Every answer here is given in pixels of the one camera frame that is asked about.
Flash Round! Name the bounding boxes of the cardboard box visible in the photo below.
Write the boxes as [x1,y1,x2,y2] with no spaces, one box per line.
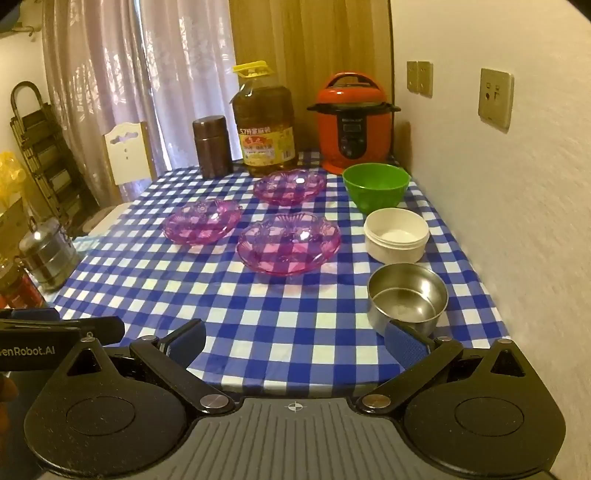
[0,198,34,260]

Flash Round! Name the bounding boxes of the beige wall socket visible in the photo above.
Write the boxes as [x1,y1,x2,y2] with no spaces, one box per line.
[477,67,515,130]

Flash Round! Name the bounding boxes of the yellow plastic bag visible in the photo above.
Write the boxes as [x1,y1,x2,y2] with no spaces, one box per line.
[0,151,27,209]

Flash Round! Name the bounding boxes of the red container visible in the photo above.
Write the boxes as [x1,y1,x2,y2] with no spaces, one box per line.
[0,262,45,311]

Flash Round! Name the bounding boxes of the large cooking oil bottle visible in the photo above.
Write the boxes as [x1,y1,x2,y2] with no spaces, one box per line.
[232,61,297,176]

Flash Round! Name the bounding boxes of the brown cylindrical canister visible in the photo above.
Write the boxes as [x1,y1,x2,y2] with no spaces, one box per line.
[192,115,234,179]

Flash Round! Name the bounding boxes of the light wooden chair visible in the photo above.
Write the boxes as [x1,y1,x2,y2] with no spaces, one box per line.
[102,121,156,186]

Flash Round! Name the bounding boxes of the person's left hand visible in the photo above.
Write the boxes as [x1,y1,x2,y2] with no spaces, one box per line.
[0,373,20,430]

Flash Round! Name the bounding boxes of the pink glass plate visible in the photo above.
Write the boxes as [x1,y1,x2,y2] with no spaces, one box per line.
[253,169,327,206]
[164,198,243,246]
[236,212,343,277]

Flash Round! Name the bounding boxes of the sheer lavender curtain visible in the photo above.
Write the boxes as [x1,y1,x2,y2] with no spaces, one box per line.
[41,0,232,204]

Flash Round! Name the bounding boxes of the stainless steel bowl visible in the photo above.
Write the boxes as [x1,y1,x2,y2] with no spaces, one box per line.
[367,263,450,339]

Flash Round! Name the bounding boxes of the white plastic bowl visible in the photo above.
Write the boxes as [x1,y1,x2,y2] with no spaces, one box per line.
[363,208,430,264]

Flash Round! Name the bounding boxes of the wooden panel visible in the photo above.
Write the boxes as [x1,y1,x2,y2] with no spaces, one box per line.
[228,0,394,154]

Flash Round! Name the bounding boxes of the blue white checkered tablecloth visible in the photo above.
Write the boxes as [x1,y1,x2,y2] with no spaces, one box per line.
[51,150,511,394]

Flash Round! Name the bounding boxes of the green plastic bowl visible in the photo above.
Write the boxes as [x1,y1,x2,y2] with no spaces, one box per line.
[342,163,411,216]

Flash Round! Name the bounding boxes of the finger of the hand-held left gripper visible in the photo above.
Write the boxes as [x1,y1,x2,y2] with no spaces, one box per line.
[0,316,125,347]
[0,307,61,322]

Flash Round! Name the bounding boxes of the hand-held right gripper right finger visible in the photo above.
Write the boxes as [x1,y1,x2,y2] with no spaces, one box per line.
[362,318,532,416]

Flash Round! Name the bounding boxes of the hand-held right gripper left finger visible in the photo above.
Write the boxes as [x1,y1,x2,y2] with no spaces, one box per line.
[65,318,235,420]

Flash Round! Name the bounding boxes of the stacked steel food container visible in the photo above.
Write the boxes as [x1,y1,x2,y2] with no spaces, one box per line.
[18,216,81,293]

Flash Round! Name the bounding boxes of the double wall power sockets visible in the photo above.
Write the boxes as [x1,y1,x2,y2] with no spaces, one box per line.
[417,61,434,99]

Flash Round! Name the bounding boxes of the red electric pressure cooker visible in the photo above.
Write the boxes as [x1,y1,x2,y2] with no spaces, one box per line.
[307,71,402,175]

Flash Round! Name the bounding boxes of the dark folding step ladder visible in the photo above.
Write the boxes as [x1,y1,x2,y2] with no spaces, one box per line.
[10,81,100,219]

